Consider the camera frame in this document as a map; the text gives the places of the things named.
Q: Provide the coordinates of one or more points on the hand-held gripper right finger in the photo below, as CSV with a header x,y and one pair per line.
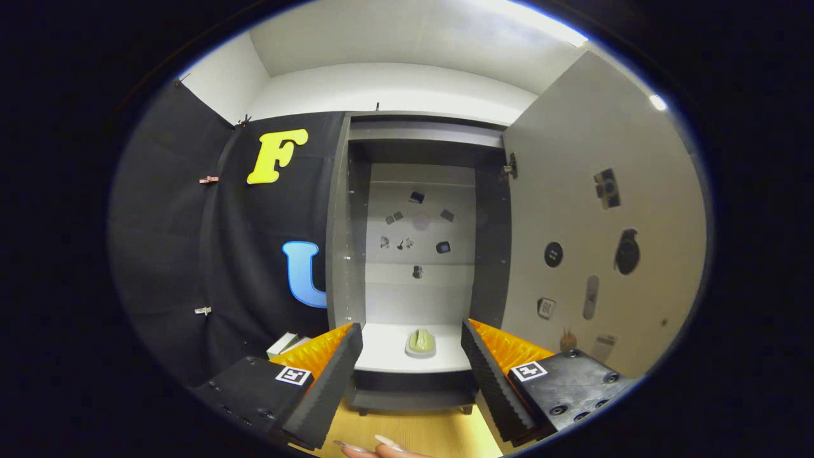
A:
x,y
493,388

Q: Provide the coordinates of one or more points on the green book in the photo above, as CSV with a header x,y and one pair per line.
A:
x,y
282,346

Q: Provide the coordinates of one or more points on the small ceiling light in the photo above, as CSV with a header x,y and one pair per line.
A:
x,y
658,102

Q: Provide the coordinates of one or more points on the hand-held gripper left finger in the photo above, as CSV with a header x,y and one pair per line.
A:
x,y
334,381

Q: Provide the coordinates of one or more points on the black backdrop cloth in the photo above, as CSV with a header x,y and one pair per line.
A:
x,y
165,242

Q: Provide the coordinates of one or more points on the long ceiling light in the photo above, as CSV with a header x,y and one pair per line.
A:
x,y
540,16

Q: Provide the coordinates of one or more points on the pale green round object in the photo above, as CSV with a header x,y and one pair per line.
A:
x,y
421,343

